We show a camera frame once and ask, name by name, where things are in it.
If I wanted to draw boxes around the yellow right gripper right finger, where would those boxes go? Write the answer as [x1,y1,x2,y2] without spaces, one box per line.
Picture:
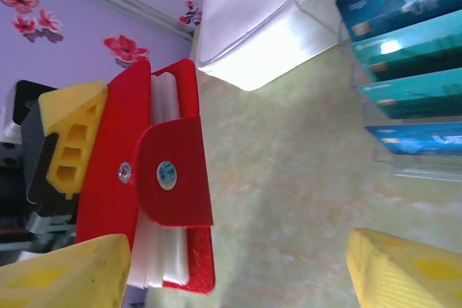
[346,228,462,308]

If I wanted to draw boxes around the teal blister packets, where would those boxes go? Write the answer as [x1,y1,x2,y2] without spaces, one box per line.
[295,0,462,183]

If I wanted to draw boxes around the red felt card holder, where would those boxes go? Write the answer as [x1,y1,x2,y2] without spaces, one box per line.
[74,58,217,295]

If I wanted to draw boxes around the white zip pouch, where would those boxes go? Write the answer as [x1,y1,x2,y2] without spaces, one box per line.
[196,0,349,92]

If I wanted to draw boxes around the blue credit card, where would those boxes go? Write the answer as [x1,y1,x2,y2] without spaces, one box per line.
[365,122,462,157]
[335,0,462,43]

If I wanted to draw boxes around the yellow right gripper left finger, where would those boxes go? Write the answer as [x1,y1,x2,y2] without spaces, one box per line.
[0,234,131,308]

